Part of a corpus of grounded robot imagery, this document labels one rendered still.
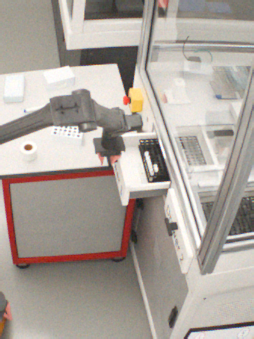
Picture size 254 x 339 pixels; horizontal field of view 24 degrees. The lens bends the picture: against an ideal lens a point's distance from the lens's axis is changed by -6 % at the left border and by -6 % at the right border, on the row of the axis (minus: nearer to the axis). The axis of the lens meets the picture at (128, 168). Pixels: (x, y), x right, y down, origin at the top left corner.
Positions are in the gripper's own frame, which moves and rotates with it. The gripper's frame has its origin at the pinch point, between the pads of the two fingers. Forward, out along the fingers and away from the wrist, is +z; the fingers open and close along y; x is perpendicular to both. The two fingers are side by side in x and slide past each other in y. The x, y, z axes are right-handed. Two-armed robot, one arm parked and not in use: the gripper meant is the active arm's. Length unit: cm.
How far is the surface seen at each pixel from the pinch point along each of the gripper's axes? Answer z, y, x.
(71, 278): 92, -9, 8
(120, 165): -0.7, 4.2, -2.6
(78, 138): 12.7, -5.8, 24.4
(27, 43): 94, -15, 201
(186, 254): 0.0, 18.2, -41.7
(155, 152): 4.5, 19.5, 6.8
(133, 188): 2.8, 7.6, -10.1
